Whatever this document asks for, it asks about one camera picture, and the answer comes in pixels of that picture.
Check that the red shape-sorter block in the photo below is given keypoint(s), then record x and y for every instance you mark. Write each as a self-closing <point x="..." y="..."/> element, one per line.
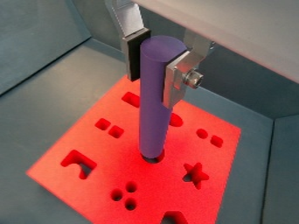
<point x="95" y="171"/>

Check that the purple cylinder peg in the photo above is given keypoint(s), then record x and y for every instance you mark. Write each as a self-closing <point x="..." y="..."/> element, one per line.
<point x="157" y="51"/>

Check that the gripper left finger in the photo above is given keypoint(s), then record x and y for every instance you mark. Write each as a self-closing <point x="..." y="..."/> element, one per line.
<point x="128" y="21"/>

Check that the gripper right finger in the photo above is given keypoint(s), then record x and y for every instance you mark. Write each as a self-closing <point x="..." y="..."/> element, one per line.
<point x="181" y="74"/>

